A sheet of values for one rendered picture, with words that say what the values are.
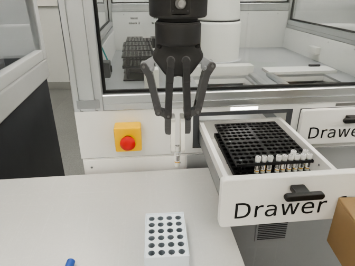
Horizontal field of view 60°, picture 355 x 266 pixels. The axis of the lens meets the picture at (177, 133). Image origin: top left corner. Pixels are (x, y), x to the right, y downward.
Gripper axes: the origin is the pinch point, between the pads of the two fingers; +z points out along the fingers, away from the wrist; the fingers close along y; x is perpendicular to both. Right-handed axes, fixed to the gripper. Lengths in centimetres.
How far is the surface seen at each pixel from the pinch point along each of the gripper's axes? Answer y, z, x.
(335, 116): 48, 9, 27
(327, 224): 57, 52, 29
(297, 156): 26.9, 8.7, 4.4
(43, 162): -63, 57, 88
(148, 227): -6.2, 20.3, -2.7
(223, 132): 13.6, 9.8, 20.0
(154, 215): -4.9, 20.3, 0.8
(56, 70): -135, 77, 362
